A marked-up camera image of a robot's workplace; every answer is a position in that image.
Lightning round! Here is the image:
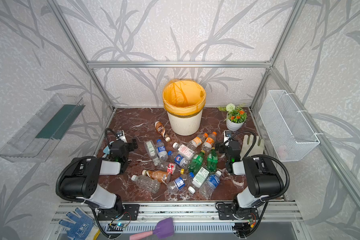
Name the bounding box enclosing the dark green bottle yellow cap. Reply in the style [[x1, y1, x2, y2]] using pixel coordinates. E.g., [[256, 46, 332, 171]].
[[207, 147, 218, 173]]

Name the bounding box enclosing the orange cap orange label bottle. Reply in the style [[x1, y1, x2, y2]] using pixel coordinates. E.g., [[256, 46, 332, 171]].
[[202, 132, 217, 153]]

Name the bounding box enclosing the clear bottle green white label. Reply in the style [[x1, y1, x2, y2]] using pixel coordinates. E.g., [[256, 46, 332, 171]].
[[144, 140, 161, 166]]

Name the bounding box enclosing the clear unlabelled bottle white cap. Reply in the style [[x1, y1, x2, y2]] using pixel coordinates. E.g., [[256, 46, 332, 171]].
[[131, 175, 161, 194]]

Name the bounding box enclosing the brown coffee bottle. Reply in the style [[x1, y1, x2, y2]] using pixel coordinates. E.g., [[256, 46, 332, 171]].
[[154, 121, 171, 142]]

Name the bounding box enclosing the blue label bottle white cap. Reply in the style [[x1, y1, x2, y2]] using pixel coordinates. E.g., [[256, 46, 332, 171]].
[[199, 171, 222, 199]]

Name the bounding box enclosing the brown tea bottle white cap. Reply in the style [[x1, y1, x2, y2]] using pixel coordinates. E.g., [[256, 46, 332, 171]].
[[142, 170, 171, 184]]

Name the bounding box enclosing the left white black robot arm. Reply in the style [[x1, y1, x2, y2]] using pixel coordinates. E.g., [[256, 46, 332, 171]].
[[56, 139, 138, 217]]

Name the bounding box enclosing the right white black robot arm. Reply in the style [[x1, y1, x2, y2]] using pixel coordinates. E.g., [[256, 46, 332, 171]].
[[216, 139, 290, 217]]

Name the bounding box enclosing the white ribbed trash bin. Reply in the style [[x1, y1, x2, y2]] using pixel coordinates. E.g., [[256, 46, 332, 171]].
[[167, 110, 203, 136]]

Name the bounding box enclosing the orange plastic bin liner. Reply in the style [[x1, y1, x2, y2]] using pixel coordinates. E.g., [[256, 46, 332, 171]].
[[162, 80, 207, 118]]

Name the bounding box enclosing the light blue small trowel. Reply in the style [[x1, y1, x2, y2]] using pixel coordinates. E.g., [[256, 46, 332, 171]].
[[103, 146, 111, 160]]

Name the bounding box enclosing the pale green rubber glove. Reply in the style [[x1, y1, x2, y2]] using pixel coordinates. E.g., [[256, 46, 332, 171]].
[[240, 135, 265, 158]]

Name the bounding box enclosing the white pot with flowers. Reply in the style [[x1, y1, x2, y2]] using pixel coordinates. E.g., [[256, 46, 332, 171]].
[[218, 104, 247, 132]]

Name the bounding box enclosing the clear bottle orange label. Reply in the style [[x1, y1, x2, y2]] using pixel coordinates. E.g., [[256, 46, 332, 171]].
[[187, 133, 208, 151]]

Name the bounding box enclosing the clear bottle blue cap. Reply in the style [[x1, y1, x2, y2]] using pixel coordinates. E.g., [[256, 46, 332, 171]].
[[156, 140, 168, 162]]

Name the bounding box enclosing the clear bottle pink label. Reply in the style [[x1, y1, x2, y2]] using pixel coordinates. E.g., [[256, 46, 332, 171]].
[[173, 143, 195, 160]]

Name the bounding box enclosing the clear bottle red label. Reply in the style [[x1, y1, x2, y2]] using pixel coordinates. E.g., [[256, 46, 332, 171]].
[[157, 162, 186, 175]]

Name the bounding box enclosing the Pepsi label clear bottle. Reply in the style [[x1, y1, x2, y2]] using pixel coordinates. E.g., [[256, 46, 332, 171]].
[[168, 151, 190, 169]]

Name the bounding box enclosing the crushed bottle blue label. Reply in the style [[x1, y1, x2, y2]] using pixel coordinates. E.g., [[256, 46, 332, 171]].
[[167, 172, 195, 194]]

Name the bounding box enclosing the green circuit board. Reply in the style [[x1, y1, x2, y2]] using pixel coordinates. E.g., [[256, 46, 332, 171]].
[[107, 223, 129, 232]]

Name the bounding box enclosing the blue dotted work glove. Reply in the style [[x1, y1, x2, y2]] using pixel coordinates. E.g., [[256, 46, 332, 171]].
[[59, 208, 100, 240]]

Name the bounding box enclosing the purple pink silicone spatula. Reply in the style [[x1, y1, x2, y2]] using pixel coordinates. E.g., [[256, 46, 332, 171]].
[[130, 218, 175, 240]]

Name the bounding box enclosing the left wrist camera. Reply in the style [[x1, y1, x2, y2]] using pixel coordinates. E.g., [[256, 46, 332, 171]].
[[116, 130, 127, 143]]

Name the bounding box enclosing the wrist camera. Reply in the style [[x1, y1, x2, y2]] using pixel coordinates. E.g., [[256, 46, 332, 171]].
[[116, 130, 127, 143], [223, 131, 232, 143]]

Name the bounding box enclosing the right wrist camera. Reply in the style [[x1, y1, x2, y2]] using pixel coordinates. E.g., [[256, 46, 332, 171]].
[[223, 131, 232, 143]]

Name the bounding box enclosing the white wire mesh basket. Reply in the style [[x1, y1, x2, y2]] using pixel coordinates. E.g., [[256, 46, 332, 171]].
[[259, 90, 320, 162]]

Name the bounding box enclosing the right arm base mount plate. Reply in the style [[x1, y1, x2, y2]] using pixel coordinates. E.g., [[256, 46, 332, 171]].
[[215, 202, 259, 222]]

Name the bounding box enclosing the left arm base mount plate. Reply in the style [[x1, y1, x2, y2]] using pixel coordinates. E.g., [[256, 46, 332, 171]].
[[97, 204, 140, 221]]

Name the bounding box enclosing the aluminium front rail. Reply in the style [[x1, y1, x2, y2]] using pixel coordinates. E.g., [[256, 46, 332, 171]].
[[50, 200, 304, 224]]

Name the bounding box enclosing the clear plastic wall shelf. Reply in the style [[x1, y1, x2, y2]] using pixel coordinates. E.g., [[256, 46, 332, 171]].
[[0, 94, 86, 163]]

